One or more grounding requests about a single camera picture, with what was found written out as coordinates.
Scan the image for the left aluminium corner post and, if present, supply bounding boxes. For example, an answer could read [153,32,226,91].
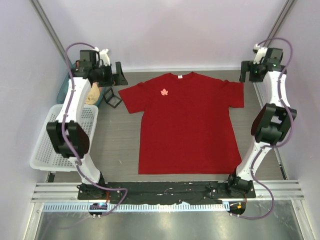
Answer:
[29,0,66,60]

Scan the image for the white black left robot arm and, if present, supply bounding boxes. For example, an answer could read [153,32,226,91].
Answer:
[46,47,128,200]

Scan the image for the aluminium extrusion rail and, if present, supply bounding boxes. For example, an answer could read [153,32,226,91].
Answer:
[31,180,305,202]

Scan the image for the white slotted cable duct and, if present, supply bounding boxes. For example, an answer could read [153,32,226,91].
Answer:
[42,201,230,213]

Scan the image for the aluminium corner post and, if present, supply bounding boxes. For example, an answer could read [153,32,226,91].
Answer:
[267,0,297,39]
[29,0,66,60]

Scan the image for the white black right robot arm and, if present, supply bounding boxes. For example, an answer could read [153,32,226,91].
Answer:
[225,44,297,198]

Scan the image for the black box with red brooch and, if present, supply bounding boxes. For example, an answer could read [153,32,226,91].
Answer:
[102,87,123,109]

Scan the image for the red gold maple leaf brooch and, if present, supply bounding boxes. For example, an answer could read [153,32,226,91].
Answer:
[160,88,169,96]

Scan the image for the right aluminium corner post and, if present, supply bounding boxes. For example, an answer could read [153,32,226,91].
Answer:
[267,0,297,39]

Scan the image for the white perforated plastic basket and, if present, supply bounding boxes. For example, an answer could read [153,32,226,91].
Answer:
[30,104,99,172]

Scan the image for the teal plastic tray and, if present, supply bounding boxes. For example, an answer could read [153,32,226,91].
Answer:
[56,74,106,107]

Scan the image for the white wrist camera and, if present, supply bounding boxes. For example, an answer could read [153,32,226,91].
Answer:
[94,47,111,66]
[253,44,268,65]

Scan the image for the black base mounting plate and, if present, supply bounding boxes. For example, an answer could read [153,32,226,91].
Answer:
[76,181,256,205]

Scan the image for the red t-shirt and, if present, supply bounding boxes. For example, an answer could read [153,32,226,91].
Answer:
[119,72,244,175]

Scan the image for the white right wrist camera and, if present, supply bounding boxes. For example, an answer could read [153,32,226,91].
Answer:
[253,44,268,65]

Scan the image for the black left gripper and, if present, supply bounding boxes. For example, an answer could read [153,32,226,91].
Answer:
[93,62,128,88]

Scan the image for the yellow floral plate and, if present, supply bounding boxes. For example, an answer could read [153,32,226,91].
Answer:
[84,82,100,105]

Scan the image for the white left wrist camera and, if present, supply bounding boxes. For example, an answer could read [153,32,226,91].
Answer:
[94,47,111,66]

